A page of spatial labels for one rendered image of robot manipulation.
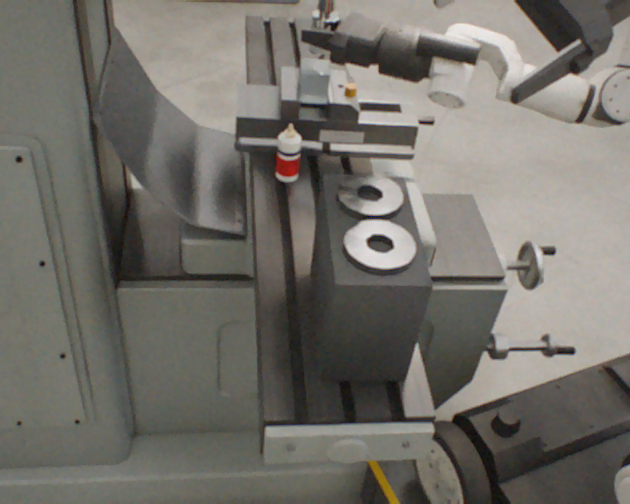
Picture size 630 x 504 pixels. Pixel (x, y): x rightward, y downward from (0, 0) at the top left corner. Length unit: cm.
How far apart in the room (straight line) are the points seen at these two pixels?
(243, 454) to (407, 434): 83
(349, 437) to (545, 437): 56
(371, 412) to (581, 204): 223
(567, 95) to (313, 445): 66
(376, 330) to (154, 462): 95
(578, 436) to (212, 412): 80
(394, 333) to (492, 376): 137
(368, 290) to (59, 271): 64
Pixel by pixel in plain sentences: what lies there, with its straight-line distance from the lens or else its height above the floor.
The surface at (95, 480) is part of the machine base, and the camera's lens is 174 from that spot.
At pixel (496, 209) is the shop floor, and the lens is 288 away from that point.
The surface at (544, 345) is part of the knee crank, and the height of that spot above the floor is 51.
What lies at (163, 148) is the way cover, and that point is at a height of 92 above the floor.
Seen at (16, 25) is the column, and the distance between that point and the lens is 107.
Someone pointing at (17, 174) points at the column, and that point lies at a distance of 118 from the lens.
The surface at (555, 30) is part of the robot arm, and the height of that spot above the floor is 145.
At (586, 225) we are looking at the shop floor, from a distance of 296.
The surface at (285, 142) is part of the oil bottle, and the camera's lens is 123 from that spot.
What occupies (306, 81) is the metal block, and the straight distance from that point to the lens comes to 132.
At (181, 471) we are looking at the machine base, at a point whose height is 20.
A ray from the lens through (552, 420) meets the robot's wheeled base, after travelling 145.
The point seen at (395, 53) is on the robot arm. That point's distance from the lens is 117.
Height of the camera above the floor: 168
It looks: 42 degrees down
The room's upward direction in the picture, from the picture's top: 7 degrees clockwise
